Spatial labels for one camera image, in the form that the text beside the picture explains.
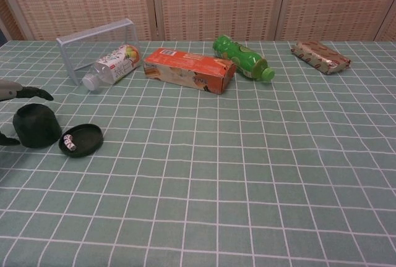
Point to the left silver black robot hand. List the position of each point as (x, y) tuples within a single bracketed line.
[(9, 91)]

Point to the black round lid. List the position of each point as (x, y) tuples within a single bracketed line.
[(88, 138)]

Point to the bamboo folding screen panel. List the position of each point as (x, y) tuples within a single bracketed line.
[(388, 30), (86, 1), (337, 4), (9, 23), (219, 4)]

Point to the silver mesh basket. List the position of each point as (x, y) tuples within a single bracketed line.
[(74, 53)]

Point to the white die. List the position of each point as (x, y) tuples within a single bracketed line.
[(67, 139), (68, 145), (73, 147)]

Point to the clear bottle with floral label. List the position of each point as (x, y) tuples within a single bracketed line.
[(114, 64)]

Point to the orange carton box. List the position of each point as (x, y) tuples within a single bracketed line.
[(185, 69)]

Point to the green checked tablecloth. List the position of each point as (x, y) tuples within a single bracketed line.
[(216, 171)]

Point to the green plastic bottle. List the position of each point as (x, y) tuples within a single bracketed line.
[(239, 55)]

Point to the foil wrapped snack pack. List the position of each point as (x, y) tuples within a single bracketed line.
[(320, 56)]

